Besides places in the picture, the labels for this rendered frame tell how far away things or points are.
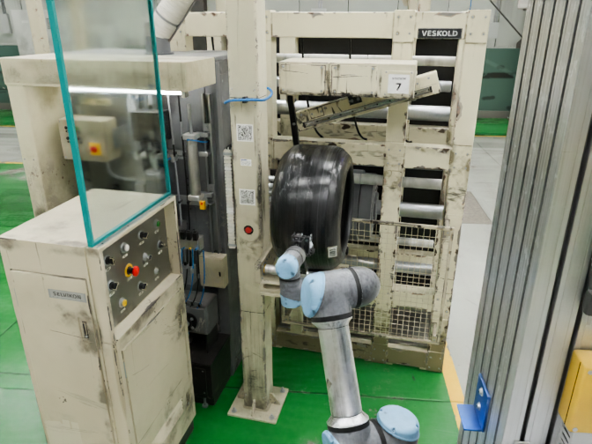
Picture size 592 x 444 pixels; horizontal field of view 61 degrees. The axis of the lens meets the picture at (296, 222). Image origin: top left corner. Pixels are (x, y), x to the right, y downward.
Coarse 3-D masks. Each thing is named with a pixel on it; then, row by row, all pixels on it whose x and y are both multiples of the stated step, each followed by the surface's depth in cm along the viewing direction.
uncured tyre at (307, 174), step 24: (312, 144) 221; (288, 168) 206; (312, 168) 204; (336, 168) 204; (288, 192) 202; (312, 192) 200; (336, 192) 201; (288, 216) 202; (312, 216) 200; (336, 216) 201; (288, 240) 206; (312, 240) 203; (336, 240) 205; (312, 264) 214; (336, 264) 219
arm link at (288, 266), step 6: (288, 252) 175; (294, 252) 176; (282, 258) 170; (288, 258) 169; (294, 258) 171; (300, 258) 176; (276, 264) 170; (282, 264) 169; (288, 264) 168; (294, 264) 169; (300, 264) 176; (276, 270) 170; (282, 270) 170; (288, 270) 169; (294, 270) 169; (282, 276) 170; (288, 276) 170; (294, 276) 172
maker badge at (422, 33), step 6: (420, 30) 235; (426, 30) 234; (432, 30) 233; (438, 30) 233; (444, 30) 232; (450, 30) 232; (456, 30) 231; (420, 36) 236; (426, 36) 235; (432, 36) 234; (438, 36) 234; (444, 36) 233; (450, 36) 233; (456, 36) 232
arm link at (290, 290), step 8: (280, 280) 174; (288, 280) 172; (296, 280) 173; (280, 288) 175; (288, 288) 173; (296, 288) 174; (280, 296) 176; (288, 296) 174; (296, 296) 174; (288, 304) 175; (296, 304) 175
